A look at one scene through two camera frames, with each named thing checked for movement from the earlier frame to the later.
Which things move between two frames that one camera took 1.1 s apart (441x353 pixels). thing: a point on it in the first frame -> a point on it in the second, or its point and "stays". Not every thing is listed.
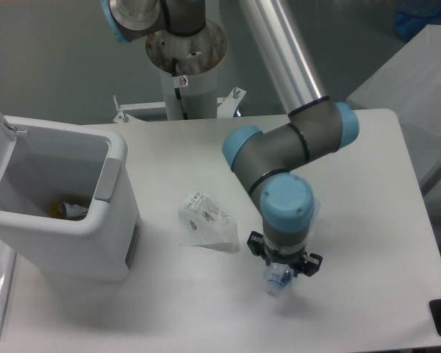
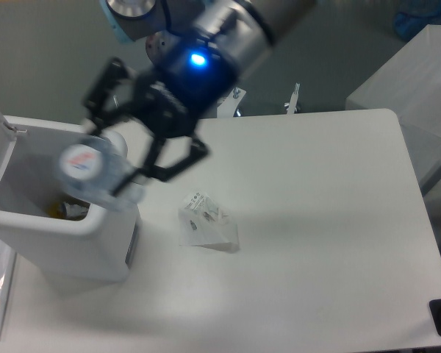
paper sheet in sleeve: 0,260 stays
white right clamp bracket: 228,104 stays
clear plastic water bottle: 278,276 -> 98,168
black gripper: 295,261 -> 190,75
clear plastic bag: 202,221 stays
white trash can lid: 0,140 stays
